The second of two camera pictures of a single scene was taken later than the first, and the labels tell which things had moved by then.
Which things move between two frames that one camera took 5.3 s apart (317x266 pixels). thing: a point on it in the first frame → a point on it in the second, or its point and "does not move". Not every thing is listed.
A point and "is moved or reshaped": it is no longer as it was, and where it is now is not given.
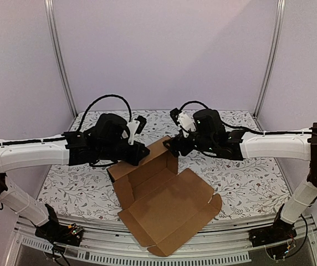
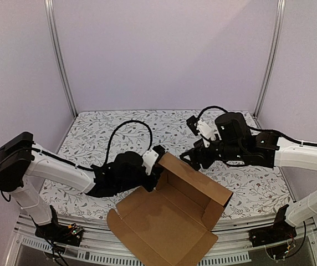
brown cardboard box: x=162 y=208 is moved or reshaped
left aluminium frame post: x=50 y=14 does not move
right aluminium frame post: x=275 y=56 does not move
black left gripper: x=136 y=157 → x=149 y=186
